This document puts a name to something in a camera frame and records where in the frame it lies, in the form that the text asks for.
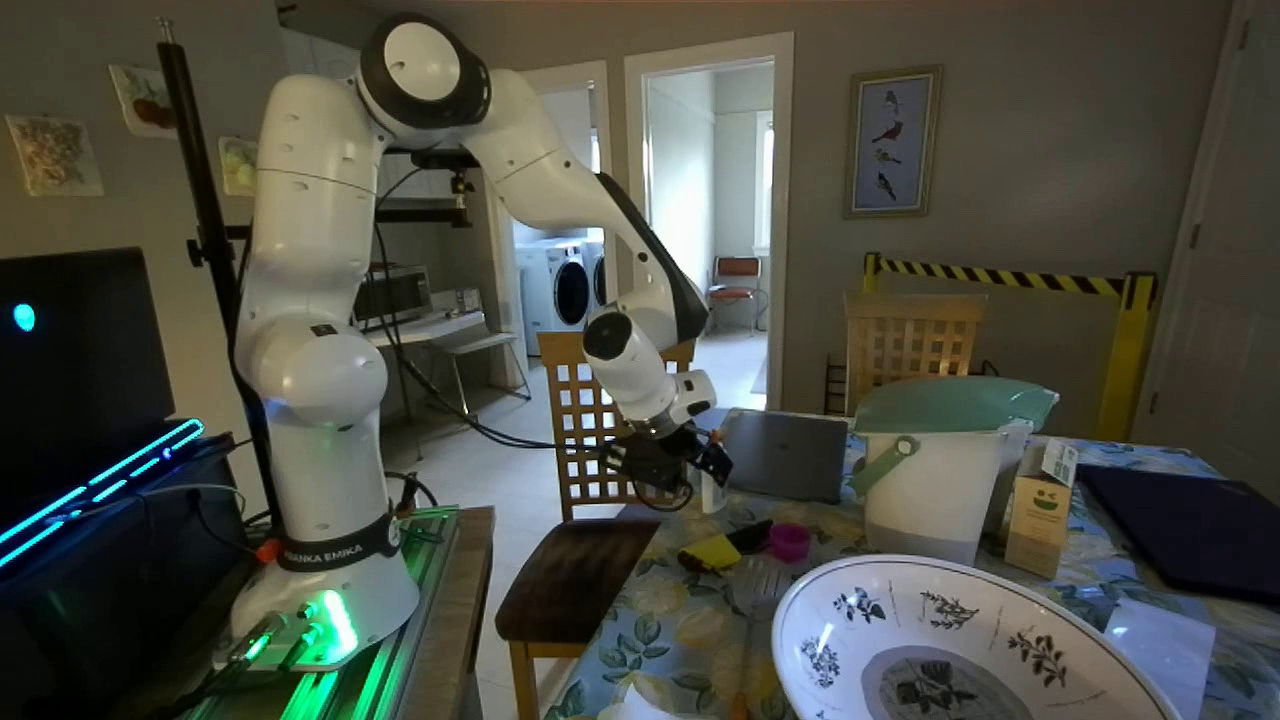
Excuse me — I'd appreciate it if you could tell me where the lemon print tablecloth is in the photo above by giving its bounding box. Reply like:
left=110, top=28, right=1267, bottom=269
left=538, top=434, right=1280, bottom=720

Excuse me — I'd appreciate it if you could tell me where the white floral ceramic bowl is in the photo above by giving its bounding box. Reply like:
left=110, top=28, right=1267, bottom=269
left=767, top=554, right=1183, bottom=720

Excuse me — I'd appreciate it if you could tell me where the white paper sheet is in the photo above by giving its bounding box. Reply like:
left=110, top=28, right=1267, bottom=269
left=1099, top=591, right=1222, bottom=720

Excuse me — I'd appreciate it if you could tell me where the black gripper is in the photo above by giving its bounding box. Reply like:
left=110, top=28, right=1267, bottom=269
left=610, top=422, right=739, bottom=520

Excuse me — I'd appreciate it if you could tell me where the white panel door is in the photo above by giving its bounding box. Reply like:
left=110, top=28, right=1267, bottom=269
left=1143, top=0, right=1280, bottom=497

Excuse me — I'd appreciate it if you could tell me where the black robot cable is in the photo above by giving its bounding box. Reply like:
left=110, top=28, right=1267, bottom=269
left=378, top=155, right=562, bottom=457

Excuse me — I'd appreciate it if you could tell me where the wooden lattice chair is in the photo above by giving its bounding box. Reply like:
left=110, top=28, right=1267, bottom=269
left=494, top=329, right=700, bottom=720
left=840, top=294, right=992, bottom=417

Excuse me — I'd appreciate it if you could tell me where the framed bird picture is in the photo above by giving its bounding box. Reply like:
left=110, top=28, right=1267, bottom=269
left=843, top=70, right=944, bottom=219

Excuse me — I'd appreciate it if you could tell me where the yellow black safety barrier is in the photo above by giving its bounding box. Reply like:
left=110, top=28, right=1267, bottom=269
left=858, top=249, right=1162, bottom=445

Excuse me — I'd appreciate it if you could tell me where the white glue bottle orange cap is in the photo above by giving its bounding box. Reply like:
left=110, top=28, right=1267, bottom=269
left=698, top=463, right=734, bottom=520

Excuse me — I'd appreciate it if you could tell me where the white side table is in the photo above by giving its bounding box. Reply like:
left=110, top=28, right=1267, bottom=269
left=374, top=308, right=538, bottom=434

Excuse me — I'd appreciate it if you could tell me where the black computer monitor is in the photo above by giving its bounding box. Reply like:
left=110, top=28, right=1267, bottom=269
left=0, top=246, right=179, bottom=531

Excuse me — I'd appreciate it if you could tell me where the dark blue notebook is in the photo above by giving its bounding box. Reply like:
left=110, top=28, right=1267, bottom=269
left=1072, top=459, right=1280, bottom=613

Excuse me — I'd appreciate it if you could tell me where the green lit robot base platform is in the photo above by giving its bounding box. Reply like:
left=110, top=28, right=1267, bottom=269
left=185, top=499, right=495, bottom=720

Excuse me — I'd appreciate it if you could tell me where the black camera stand pole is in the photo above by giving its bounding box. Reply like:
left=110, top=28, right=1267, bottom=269
left=155, top=36, right=478, bottom=535

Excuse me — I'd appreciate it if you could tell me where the small pink cup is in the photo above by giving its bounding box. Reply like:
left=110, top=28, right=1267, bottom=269
left=760, top=520, right=815, bottom=566

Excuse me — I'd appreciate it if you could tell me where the colourful wall drawing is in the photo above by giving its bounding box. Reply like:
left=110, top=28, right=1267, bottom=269
left=0, top=112, right=110, bottom=201
left=218, top=132, right=266, bottom=201
left=110, top=62, right=185, bottom=142

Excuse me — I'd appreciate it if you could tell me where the black box device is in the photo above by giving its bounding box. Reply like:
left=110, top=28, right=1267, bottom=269
left=354, top=265, right=435, bottom=326

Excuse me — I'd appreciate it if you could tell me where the small yellow green carton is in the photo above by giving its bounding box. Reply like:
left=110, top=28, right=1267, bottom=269
left=1001, top=436, right=1079, bottom=579

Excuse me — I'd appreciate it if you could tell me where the red chair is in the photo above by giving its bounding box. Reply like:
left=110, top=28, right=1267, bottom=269
left=704, top=252, right=767, bottom=337

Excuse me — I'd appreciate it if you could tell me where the black computer with cyan light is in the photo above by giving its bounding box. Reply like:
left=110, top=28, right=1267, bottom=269
left=0, top=414, right=276, bottom=720

